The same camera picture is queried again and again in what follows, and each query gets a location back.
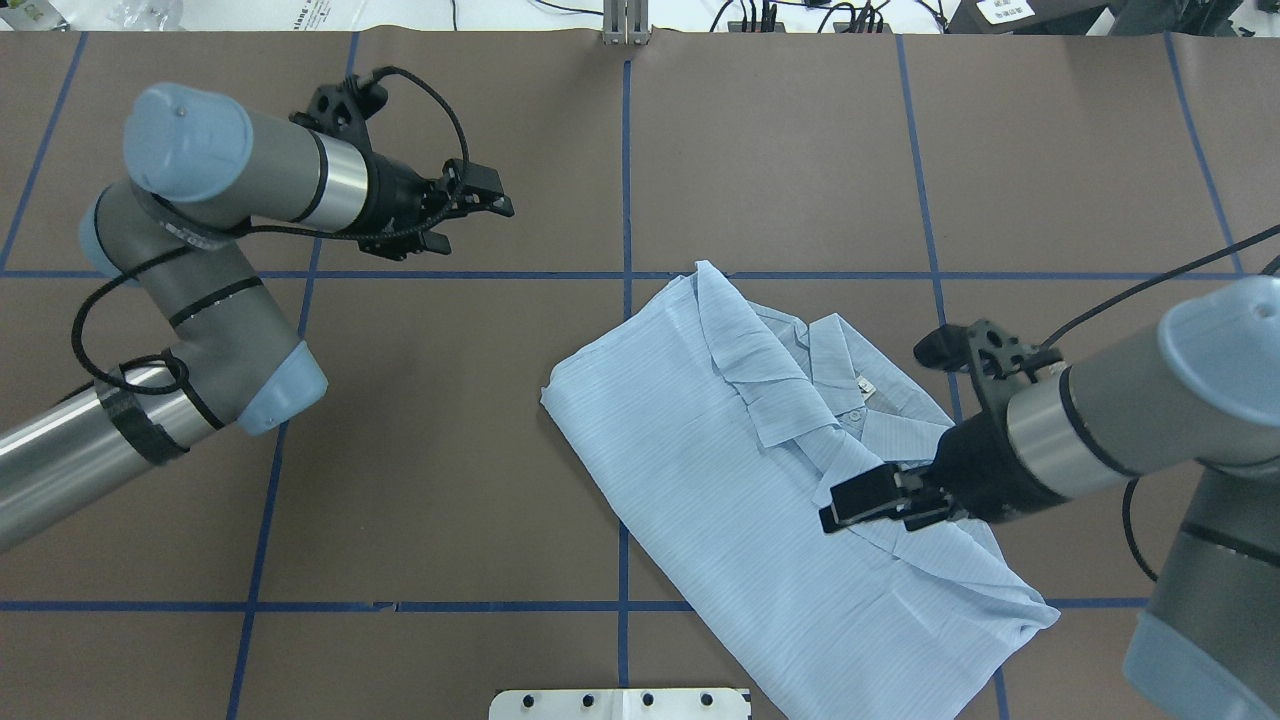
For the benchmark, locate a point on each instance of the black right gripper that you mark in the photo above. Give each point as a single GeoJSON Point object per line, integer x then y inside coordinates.
{"type": "Point", "coordinates": [975, 473]}

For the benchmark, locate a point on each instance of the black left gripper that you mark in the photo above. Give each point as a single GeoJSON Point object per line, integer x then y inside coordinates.
{"type": "Point", "coordinates": [393, 195]}

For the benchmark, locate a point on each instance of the light blue button-up shirt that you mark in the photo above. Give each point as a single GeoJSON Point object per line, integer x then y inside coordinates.
{"type": "Point", "coordinates": [716, 428]}

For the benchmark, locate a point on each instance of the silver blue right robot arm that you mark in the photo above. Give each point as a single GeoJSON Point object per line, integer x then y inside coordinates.
{"type": "Point", "coordinates": [1197, 388]}

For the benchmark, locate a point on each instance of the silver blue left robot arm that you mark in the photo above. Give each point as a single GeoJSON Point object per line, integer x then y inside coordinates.
{"type": "Point", "coordinates": [204, 172]}

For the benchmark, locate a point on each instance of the grey aluminium frame post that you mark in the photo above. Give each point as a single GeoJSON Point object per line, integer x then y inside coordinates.
{"type": "Point", "coordinates": [626, 22]}

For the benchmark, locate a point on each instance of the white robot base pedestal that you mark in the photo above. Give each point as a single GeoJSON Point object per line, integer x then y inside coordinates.
{"type": "Point", "coordinates": [624, 703]}

